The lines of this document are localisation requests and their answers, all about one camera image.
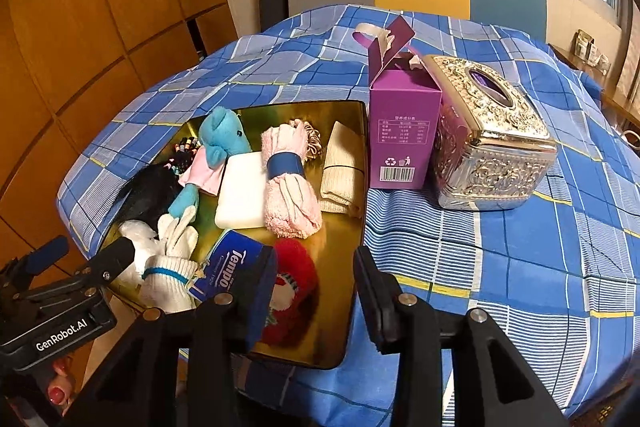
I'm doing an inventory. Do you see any wooden wardrobe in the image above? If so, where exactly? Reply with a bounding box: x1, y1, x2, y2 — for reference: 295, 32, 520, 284
0, 0, 241, 358

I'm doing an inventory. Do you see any brown cardboard packet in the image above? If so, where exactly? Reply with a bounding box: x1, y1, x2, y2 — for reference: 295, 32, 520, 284
572, 29, 596, 58

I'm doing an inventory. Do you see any white knitted glove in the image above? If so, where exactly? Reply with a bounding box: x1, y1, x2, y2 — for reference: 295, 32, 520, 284
140, 207, 201, 314

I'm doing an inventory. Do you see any white soap bar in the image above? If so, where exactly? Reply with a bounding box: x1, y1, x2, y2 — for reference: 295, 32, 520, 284
215, 152, 271, 230

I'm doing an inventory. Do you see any gold metal tin tray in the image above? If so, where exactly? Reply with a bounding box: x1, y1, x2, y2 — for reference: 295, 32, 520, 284
100, 101, 371, 370

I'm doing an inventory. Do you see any red plush toy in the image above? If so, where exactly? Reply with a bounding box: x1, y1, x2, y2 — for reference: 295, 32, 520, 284
260, 238, 320, 347

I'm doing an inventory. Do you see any purple carton box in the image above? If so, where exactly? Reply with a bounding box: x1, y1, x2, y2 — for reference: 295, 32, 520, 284
352, 16, 443, 190

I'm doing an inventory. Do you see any beige lace scrunchie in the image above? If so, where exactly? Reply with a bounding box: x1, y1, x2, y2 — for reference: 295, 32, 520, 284
287, 118, 322, 162

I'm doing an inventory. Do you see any person's left hand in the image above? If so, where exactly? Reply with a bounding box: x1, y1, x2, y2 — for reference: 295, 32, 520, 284
44, 354, 81, 408

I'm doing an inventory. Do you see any pink towel roll blue band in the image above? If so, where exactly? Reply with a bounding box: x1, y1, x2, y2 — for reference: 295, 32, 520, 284
260, 123, 323, 239

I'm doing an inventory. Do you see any colourful beaded hair tie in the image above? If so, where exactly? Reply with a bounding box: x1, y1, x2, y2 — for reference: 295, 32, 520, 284
170, 136, 203, 175

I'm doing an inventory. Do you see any clear plastic packet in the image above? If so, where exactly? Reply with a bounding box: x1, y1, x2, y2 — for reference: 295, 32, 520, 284
587, 42, 612, 75

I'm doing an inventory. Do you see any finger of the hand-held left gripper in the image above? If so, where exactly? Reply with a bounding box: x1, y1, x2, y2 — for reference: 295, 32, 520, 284
0, 235, 70, 294
74, 236, 137, 292

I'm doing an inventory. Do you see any black fluffy hairpiece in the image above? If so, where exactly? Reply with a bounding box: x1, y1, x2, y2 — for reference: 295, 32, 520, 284
116, 163, 183, 228

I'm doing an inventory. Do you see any blue plush toy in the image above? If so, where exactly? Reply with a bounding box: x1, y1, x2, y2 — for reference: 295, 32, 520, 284
167, 106, 253, 220

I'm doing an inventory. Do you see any beige patterned curtain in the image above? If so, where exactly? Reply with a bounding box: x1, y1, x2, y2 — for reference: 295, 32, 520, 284
612, 2, 640, 108

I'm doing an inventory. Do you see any blue tissue packet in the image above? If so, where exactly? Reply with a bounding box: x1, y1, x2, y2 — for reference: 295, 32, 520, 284
187, 229, 273, 308

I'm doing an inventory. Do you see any beige cloth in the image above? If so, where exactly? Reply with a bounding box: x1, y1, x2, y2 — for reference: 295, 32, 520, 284
320, 121, 365, 218

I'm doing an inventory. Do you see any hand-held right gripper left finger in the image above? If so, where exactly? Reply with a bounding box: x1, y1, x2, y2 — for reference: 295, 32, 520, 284
65, 246, 278, 427

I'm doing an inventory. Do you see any blue plaid blanket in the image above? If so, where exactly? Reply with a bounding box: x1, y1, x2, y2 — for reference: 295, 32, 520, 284
56, 4, 640, 413

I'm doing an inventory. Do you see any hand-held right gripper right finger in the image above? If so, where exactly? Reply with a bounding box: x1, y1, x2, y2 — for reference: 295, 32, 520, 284
352, 246, 568, 427

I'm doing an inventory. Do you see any silver embossed tissue box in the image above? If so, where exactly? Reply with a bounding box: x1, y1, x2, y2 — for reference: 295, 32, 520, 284
422, 54, 558, 212

